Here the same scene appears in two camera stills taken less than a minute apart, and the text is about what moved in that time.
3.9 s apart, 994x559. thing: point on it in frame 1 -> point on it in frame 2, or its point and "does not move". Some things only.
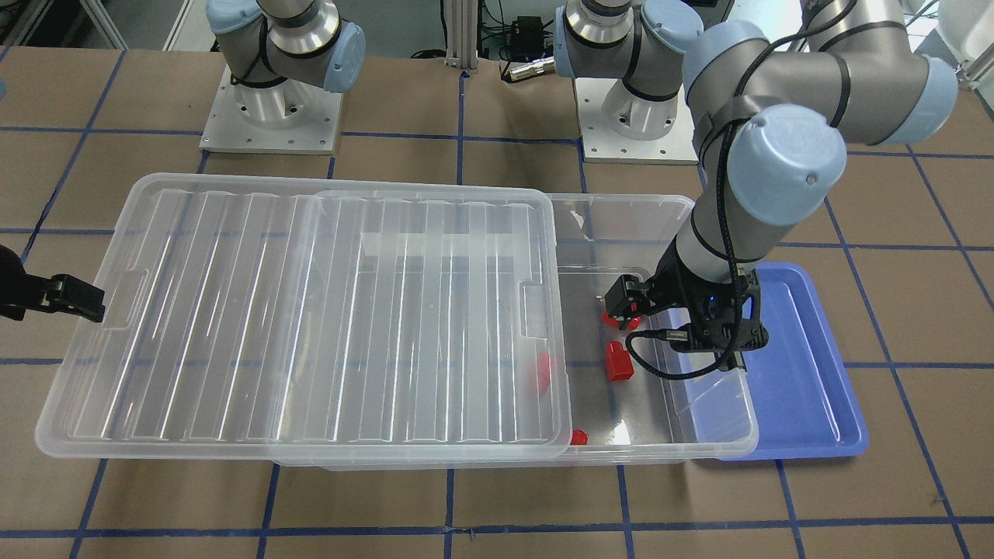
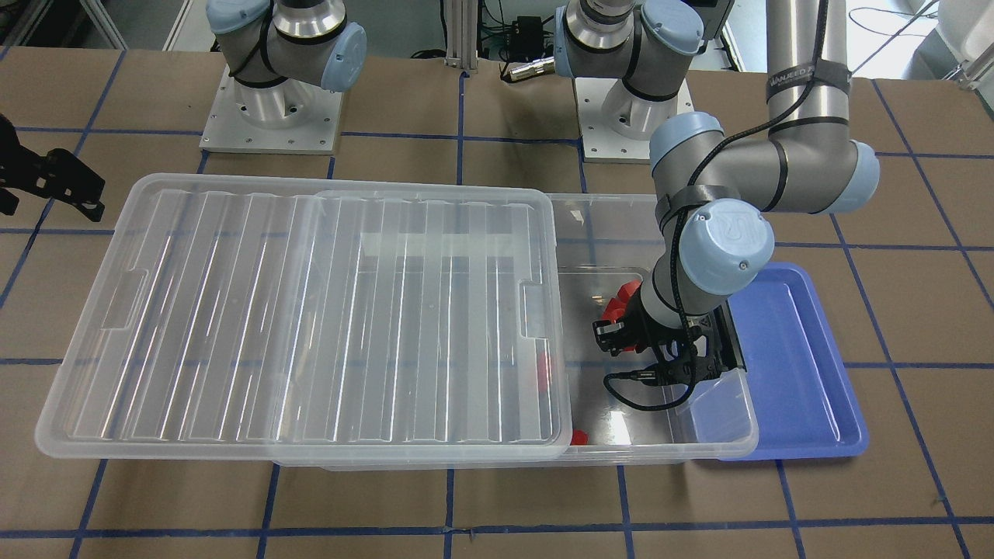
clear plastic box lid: (289, 317) does not move
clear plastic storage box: (636, 397) does not move
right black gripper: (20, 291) -> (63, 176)
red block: (579, 437) does not move
